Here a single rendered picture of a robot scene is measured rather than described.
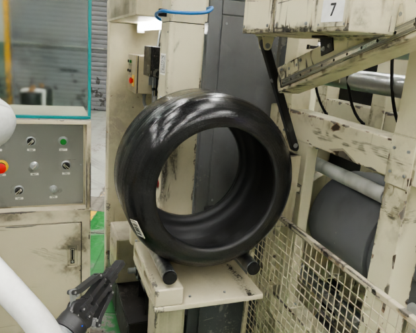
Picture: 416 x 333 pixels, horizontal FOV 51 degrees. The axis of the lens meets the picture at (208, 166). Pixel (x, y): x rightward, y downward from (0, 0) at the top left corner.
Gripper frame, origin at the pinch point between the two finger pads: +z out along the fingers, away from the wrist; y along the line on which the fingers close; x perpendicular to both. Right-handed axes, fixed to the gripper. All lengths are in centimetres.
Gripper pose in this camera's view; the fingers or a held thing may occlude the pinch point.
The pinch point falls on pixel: (113, 271)
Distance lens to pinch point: 122.8
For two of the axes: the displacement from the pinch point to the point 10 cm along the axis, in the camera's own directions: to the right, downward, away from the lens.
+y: 4.0, 8.3, 3.9
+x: 8.2, -1.4, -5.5
